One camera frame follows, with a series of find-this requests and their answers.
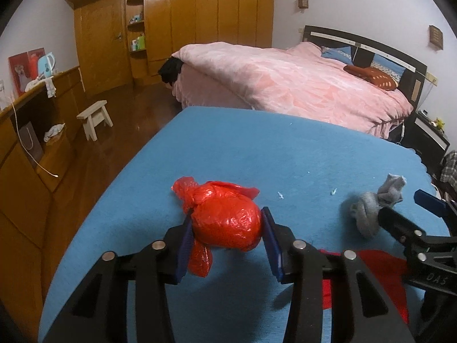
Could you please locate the left wall lamp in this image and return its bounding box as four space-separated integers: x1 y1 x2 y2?
297 0 309 10

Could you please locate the light blue electric kettle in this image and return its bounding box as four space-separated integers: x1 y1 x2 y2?
37 53 56 77

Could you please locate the wooden wardrobe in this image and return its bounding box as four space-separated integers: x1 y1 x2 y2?
65 0 274 96

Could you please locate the blue table cloth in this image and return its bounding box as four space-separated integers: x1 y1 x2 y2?
39 107 456 342

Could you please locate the red framed picture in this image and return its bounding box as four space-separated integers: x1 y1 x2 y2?
9 48 46 97

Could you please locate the plaid shirt on chair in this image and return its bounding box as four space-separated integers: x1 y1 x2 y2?
440 150 457 191

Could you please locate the right wall lamp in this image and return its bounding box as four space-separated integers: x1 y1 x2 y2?
428 25 444 50

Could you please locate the yellow plush toy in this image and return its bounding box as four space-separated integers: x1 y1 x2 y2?
432 118 445 132

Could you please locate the red plastic bag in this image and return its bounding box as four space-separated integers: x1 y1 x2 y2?
171 177 262 278

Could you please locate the brown dotted pillow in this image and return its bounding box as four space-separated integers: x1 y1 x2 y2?
343 65 398 91

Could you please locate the black nightstand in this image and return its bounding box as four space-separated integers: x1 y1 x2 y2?
400 112 450 176

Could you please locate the left blue pillow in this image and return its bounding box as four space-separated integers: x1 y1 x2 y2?
321 47 353 65

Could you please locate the small white wooden stool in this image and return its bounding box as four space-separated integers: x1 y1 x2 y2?
77 100 113 142

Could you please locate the wall lamp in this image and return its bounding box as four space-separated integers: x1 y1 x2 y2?
297 0 309 10
428 25 444 50

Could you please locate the wooden side cabinet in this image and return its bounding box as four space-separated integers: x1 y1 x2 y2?
1 67 86 338

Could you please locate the right blue pillow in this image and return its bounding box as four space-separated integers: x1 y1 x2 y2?
370 53 406 83

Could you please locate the blue pillow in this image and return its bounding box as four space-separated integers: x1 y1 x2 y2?
321 47 353 65
370 53 406 83

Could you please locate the grey sock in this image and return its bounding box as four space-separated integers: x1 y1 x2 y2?
350 174 407 238

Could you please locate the bed with pink duvet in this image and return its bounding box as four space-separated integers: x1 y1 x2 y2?
169 26 427 139

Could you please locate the red cloth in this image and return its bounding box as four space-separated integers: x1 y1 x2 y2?
319 248 410 326

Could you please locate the black garment on bed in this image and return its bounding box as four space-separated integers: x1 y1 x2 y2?
158 57 184 86

